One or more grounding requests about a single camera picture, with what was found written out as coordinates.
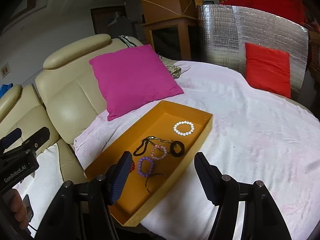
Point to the red cushion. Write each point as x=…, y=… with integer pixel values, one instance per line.
x=268, y=69

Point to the silver foil insulation sheet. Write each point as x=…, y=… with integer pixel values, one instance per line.
x=225, y=29

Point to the orange cardboard box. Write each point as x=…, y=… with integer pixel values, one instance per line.
x=148, y=140

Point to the wooden cabinet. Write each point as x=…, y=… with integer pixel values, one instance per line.
x=171, y=27

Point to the red blanket on railing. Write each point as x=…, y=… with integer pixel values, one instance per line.
x=292, y=10

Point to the pale pink embossed towel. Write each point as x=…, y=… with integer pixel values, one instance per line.
x=255, y=136

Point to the person's left hand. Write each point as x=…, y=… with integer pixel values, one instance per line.
x=18, y=208

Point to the magenta cushion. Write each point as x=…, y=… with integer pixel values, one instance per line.
x=132, y=77

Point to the small black scrunchie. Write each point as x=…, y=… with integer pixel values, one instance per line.
x=177, y=149

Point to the patterned beige cloth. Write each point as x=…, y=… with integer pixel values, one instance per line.
x=177, y=71

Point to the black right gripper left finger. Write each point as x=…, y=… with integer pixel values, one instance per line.
x=80, y=211

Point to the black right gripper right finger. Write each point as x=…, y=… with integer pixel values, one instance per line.
x=262, y=217

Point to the silver bangle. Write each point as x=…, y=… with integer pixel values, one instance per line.
x=154, y=182

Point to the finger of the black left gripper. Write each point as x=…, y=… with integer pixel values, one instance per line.
x=9, y=139
x=37, y=140

